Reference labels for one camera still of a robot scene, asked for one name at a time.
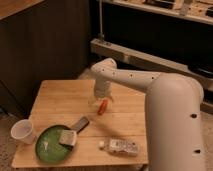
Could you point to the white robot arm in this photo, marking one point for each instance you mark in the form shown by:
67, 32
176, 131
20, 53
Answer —
172, 114

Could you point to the dark wooden cabinet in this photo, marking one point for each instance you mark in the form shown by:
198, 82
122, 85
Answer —
49, 41

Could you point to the green frying pan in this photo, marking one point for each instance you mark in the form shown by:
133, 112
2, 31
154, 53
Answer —
49, 150

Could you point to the clear plastic water bottle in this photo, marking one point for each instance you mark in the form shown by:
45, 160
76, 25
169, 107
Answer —
115, 146

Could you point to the grey sponge block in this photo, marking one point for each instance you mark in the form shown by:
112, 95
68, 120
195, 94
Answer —
68, 137

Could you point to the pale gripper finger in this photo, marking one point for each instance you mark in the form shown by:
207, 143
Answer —
110, 98
92, 101

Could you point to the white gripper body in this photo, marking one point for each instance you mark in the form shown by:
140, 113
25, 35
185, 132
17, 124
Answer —
102, 89

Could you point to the grey metal shelf frame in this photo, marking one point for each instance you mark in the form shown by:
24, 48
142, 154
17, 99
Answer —
152, 63

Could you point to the clear plastic cup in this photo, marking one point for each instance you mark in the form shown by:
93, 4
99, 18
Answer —
23, 131

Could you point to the wooden table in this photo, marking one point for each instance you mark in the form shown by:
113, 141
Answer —
66, 101

